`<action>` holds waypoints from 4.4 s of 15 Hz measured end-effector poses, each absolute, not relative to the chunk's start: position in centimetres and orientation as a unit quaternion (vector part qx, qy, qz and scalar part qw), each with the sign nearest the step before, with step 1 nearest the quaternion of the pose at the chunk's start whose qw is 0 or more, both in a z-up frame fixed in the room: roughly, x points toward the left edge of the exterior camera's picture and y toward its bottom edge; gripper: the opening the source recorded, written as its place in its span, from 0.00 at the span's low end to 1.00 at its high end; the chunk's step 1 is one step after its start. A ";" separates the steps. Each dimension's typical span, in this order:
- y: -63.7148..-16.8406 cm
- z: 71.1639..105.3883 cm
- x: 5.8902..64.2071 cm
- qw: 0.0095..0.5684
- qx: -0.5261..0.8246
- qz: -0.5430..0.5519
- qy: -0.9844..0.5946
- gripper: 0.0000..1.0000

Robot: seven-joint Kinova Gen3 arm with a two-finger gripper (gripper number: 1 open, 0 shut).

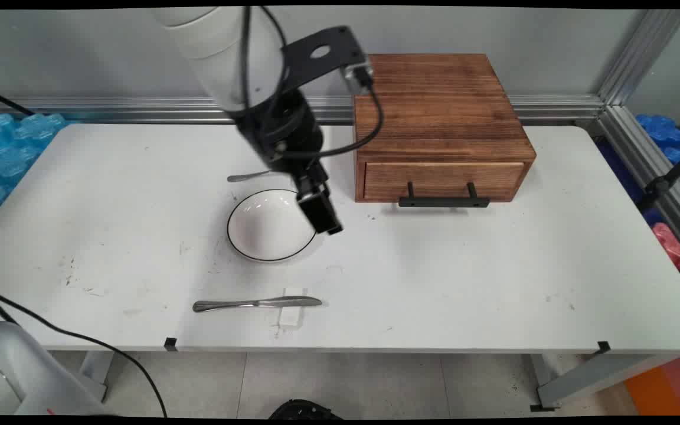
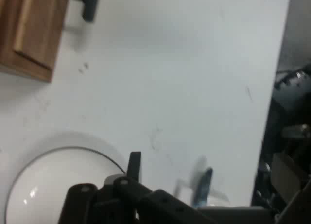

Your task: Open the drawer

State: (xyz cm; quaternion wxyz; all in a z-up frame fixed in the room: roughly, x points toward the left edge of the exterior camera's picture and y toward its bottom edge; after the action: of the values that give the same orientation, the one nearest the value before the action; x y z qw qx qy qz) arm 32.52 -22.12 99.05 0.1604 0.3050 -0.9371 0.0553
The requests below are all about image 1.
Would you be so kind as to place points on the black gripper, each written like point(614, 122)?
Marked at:
point(281, 127)

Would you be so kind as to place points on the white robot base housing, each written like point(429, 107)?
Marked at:
point(21, 372)

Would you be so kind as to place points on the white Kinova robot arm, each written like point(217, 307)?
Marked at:
point(210, 53)

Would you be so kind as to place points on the white bowl with black rim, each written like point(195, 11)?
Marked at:
point(263, 227)

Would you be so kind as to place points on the silver spoon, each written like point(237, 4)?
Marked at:
point(248, 176)

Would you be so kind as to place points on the silver table knife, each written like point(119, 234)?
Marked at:
point(257, 303)

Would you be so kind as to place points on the white tape piece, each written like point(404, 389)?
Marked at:
point(290, 319)

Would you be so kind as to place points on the wooden cabinet door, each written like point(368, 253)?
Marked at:
point(443, 177)

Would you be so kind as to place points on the dark wooden drawer box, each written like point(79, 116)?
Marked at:
point(440, 106)

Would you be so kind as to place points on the black table edge clip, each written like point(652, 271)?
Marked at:
point(604, 347)
point(170, 344)

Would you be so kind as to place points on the black round floor object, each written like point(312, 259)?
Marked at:
point(304, 410)

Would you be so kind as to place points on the grey table leg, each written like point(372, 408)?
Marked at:
point(95, 372)
point(600, 378)

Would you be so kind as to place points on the blue bubble wrap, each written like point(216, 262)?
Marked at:
point(9, 153)
point(664, 133)

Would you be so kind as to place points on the pink bubble wrap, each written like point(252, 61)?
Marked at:
point(669, 243)

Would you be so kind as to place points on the black tripod pole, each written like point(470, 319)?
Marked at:
point(673, 174)

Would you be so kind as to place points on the orange cabinet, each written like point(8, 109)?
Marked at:
point(667, 383)

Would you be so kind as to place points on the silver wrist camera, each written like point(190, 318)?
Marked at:
point(359, 74)

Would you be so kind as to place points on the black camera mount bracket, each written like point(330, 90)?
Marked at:
point(322, 50)

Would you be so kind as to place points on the horizontal aluminium frame rail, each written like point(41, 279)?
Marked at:
point(110, 109)

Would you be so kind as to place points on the side aluminium frame rail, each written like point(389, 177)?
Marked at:
point(653, 171)

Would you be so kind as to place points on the upright aluminium frame post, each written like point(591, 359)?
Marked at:
point(641, 56)

